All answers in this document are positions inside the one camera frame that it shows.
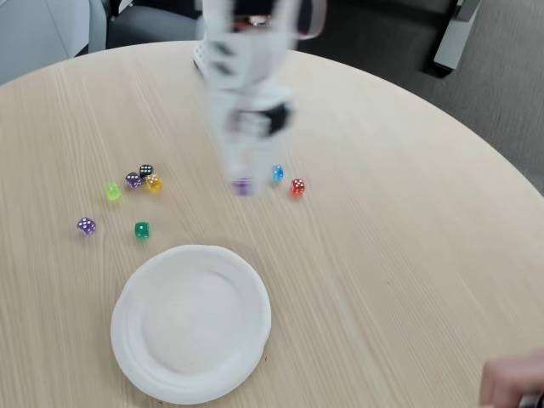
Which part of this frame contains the white paper plate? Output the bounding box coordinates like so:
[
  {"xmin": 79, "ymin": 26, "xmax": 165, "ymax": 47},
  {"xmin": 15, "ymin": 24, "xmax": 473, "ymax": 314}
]
[{"xmin": 110, "ymin": 244, "xmax": 273, "ymax": 405}]

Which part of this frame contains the person's hand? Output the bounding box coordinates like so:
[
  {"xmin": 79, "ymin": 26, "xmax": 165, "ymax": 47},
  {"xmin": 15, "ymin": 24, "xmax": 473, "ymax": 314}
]
[{"xmin": 479, "ymin": 349, "xmax": 544, "ymax": 408}]

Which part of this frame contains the dark grey chair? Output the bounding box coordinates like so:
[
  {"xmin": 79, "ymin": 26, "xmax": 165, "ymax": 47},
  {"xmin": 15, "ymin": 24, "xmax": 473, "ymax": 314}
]
[{"xmin": 105, "ymin": 0, "xmax": 205, "ymax": 50}]

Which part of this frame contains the grey desk leg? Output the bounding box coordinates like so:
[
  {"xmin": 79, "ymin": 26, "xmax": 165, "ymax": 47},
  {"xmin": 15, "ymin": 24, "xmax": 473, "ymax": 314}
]
[{"xmin": 433, "ymin": 0, "xmax": 482, "ymax": 74}]

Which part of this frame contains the white cabinet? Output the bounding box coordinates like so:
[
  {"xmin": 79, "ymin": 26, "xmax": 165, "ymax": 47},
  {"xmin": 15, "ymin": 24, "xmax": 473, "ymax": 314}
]
[{"xmin": 0, "ymin": 0, "xmax": 107, "ymax": 86}]

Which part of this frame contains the red black servo cable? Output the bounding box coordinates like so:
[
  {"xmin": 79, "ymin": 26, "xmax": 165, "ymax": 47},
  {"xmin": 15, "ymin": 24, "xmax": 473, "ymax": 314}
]
[{"xmin": 296, "ymin": 0, "xmax": 329, "ymax": 42}]

